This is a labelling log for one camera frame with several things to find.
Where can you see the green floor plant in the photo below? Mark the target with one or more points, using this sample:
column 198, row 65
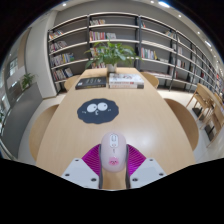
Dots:
column 27, row 80

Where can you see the white book with illustrated cover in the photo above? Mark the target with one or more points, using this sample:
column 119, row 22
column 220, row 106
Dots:
column 126, row 78

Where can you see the pale pink computer mouse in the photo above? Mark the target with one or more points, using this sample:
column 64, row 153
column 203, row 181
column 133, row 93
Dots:
column 113, row 150

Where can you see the group of ceiling lights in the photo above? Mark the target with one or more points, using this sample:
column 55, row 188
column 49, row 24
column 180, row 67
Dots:
column 164, row 4

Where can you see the white book with red lettering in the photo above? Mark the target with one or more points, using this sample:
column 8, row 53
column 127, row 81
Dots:
column 126, row 86

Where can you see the group of wooden slatted chairs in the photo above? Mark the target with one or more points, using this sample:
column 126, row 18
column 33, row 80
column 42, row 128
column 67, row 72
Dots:
column 203, row 100

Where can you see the green potted plant white pot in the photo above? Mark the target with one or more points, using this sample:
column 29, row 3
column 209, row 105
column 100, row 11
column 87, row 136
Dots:
column 111, row 53

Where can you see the round-backed wooden chair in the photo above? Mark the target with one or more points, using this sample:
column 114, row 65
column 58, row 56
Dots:
column 41, row 131
column 70, row 82
column 151, row 80
column 183, row 123

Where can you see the black hardcover book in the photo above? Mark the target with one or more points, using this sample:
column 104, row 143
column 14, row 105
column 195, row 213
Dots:
column 91, row 83

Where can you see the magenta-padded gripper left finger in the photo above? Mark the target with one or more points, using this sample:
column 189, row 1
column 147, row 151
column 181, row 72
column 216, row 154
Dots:
column 77, row 171

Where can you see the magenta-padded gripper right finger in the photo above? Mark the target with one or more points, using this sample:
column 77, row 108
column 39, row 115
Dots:
column 148, row 171

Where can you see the dark cloud-shaped mouse pad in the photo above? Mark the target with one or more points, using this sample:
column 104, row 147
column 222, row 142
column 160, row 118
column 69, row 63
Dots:
column 97, row 111

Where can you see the grey bookshelf unit with books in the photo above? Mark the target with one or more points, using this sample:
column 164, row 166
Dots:
column 113, row 26

